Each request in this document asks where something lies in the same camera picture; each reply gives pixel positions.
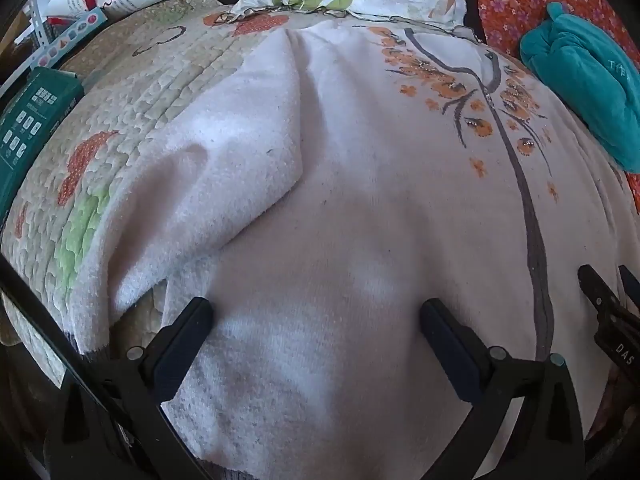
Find teal fleece cloth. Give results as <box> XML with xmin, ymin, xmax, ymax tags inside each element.
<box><xmin>519</xmin><ymin>1</ymin><xmax>640</xmax><ymax>173</ymax></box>

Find quilted floral bedspread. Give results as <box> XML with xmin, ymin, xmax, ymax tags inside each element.
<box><xmin>0</xmin><ymin>0</ymin><xmax>506</xmax><ymax>401</ymax></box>

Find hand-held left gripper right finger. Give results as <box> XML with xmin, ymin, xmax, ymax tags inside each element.
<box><xmin>419</xmin><ymin>298</ymin><xmax>586</xmax><ymax>480</ymax></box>

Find metal rack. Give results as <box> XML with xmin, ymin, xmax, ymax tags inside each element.
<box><xmin>10</xmin><ymin>0</ymin><xmax>52</xmax><ymax>57</ymax></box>

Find person's right hand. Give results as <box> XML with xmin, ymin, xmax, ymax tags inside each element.
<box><xmin>586</xmin><ymin>362</ymin><xmax>632</xmax><ymax>461</ymax></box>

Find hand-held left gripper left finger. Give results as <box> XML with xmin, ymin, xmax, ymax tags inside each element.
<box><xmin>47</xmin><ymin>296</ymin><xmax>216</xmax><ymax>480</ymax></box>

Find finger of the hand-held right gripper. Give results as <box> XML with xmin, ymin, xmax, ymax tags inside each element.
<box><xmin>618</xmin><ymin>264</ymin><xmax>640</xmax><ymax>306</ymax></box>
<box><xmin>577</xmin><ymin>264</ymin><xmax>627</xmax><ymax>317</ymax></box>

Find pale pink floral sweater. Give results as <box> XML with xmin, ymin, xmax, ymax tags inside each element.
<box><xmin>70</xmin><ymin>22</ymin><xmax>640</xmax><ymax>480</ymax></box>

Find green cardboard box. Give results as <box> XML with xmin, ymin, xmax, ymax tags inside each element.
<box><xmin>0</xmin><ymin>66</ymin><xmax>85</xmax><ymax>221</ymax></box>

